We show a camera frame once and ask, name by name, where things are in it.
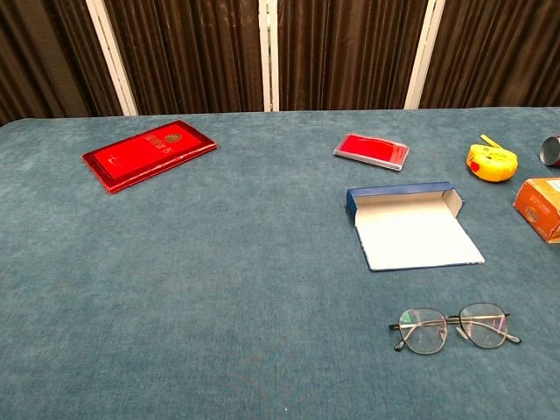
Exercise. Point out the thin metal-frame eyeglasses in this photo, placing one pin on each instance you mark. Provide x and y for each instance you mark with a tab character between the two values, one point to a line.
422	334

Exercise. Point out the blue table cloth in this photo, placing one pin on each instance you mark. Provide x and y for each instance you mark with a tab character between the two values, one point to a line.
219	262

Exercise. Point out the small red white packet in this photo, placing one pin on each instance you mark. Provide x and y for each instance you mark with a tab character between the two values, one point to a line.
367	146

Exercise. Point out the red certificate booklet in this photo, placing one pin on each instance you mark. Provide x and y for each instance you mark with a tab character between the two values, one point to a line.
144	157

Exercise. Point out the dark brown curtain panel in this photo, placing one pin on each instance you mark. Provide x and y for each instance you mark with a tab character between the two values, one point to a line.
345	52
499	52
44	57
188	52

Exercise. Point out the yellow tape measure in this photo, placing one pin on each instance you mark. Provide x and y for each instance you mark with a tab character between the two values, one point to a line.
492	164

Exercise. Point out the orange carton box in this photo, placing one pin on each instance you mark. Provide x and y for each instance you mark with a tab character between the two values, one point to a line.
542	210

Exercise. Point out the red soda can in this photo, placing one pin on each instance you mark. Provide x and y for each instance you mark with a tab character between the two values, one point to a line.
552	152

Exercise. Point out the white screen frame post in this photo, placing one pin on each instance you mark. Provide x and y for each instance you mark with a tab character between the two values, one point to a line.
268	52
111	57
423	52

